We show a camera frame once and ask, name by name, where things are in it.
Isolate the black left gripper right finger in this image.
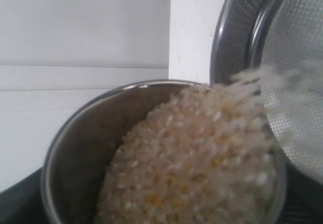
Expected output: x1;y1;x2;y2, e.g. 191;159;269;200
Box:
277;164;322;224

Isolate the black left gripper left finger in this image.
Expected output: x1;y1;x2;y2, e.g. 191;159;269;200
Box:
1;169;47;224

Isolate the stainless steel cup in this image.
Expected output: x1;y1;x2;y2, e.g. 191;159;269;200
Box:
41;80;287;223

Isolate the grain mixture of rice and millet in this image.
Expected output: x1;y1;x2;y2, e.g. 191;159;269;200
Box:
95;65;322;223

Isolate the round stainless steel sieve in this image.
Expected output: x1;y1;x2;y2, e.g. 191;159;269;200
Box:
210;0;322;183

